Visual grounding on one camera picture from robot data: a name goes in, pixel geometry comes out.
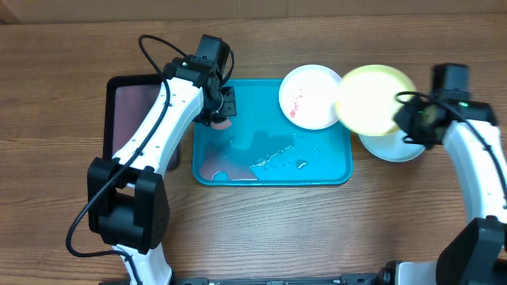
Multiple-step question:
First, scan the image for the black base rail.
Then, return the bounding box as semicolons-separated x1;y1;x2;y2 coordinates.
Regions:
169;273;383;285

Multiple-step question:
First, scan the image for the white plate with red stain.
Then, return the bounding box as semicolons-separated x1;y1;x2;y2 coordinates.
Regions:
279;64;341;130

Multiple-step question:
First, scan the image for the black tray with water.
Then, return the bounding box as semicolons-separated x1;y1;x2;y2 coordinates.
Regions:
102;74;162;160

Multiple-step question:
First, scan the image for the yellow plate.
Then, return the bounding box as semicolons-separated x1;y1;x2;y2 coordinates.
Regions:
335;65;417;136

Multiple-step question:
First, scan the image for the light blue plate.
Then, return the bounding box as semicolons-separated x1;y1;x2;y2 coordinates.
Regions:
359;130;425;162

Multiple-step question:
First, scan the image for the teal plastic tray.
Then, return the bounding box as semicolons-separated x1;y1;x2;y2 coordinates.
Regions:
193;79;353;186

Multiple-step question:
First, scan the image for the pink round sponge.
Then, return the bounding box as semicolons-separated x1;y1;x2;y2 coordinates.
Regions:
211;119;232;131

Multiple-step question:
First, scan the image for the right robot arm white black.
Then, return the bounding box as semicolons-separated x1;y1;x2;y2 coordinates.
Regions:
379;91;506;285

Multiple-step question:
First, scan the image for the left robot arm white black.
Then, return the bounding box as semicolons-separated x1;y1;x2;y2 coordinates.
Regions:
83;55;235;284

